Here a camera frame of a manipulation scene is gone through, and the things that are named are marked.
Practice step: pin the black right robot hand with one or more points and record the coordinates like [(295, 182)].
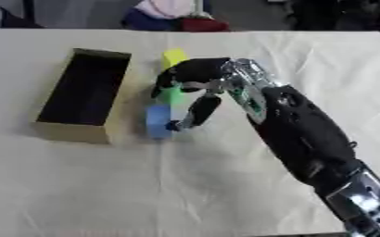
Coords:
[(198, 71)]

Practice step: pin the green block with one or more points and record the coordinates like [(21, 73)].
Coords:
[(171, 94)]

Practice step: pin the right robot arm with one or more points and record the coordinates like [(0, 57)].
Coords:
[(301, 129)]

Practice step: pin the tan cardboard box black inside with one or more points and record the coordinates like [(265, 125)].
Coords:
[(85, 92)]

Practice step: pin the yellow block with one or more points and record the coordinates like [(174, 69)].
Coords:
[(173, 58)]

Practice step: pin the red bag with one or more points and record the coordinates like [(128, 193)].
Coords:
[(203, 24)]

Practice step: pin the blue block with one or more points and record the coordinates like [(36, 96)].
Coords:
[(158, 120)]

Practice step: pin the person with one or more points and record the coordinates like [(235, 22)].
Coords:
[(158, 14)]

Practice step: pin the black chair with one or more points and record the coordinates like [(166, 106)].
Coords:
[(339, 14)]

